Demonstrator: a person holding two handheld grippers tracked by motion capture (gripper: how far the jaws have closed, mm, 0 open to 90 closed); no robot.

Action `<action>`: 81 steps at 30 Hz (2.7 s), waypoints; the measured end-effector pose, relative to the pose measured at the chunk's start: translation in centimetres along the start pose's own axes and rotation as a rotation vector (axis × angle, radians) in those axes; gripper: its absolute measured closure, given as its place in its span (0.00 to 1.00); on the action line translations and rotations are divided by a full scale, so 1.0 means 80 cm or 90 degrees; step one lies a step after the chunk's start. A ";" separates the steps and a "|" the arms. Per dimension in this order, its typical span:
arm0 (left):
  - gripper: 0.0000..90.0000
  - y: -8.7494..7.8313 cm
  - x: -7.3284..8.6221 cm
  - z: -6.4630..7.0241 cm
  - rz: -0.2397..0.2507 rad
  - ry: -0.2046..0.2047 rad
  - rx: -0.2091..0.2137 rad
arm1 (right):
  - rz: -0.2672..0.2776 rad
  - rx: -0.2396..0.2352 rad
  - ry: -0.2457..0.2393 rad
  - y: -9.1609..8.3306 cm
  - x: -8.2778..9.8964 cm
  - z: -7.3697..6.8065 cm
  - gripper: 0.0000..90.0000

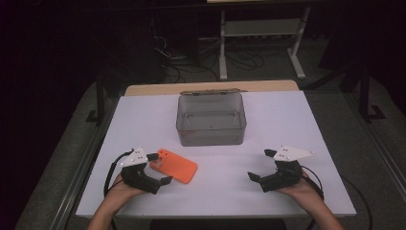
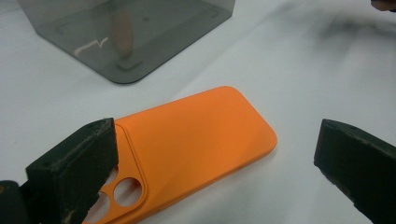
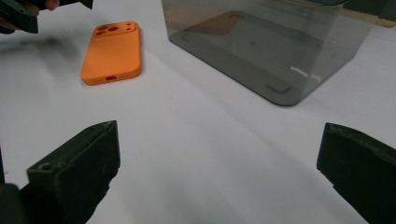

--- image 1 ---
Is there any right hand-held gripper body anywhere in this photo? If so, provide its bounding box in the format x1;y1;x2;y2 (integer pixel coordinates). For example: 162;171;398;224
259;145;316;194

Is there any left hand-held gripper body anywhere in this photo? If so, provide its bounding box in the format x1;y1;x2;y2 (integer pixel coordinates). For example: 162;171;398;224
119;146;161;196

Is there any orange phone case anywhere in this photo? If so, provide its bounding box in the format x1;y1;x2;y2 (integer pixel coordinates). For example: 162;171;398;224
148;148;199;185

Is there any transparent grey plastic box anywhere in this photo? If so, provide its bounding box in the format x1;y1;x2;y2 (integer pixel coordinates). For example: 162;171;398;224
175;88;249;148

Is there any person's left hand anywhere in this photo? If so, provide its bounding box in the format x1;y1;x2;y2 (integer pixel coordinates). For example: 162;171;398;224
104;172;151;207

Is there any person's right hand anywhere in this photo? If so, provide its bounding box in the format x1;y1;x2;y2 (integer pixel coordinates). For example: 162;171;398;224
275;170;321;209

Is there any black metal stand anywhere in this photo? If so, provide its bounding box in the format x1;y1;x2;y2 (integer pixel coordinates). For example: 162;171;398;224
85;71;109;127
357;61;387;124

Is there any light wooden table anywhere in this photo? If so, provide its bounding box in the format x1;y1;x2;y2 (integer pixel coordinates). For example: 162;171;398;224
124;80;300;98

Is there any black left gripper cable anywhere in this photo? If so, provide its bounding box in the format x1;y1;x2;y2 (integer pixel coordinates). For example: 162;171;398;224
102;148;135;230

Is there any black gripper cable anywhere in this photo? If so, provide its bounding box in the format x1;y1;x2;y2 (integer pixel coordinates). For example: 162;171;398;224
300;165;374;230
102;148;135;230

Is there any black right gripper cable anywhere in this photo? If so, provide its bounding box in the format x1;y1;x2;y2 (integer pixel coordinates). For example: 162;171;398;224
300;165;374;230

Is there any grey metal rail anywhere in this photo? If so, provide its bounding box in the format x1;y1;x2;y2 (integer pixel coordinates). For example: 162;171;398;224
346;94;406;193
49;95;124;230

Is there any tangle of black floor cables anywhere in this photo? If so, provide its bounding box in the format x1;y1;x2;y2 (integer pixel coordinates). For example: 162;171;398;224
151;18;288;84

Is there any white metal table frame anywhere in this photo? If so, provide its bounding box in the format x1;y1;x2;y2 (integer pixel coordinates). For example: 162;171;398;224
217;6;312;81

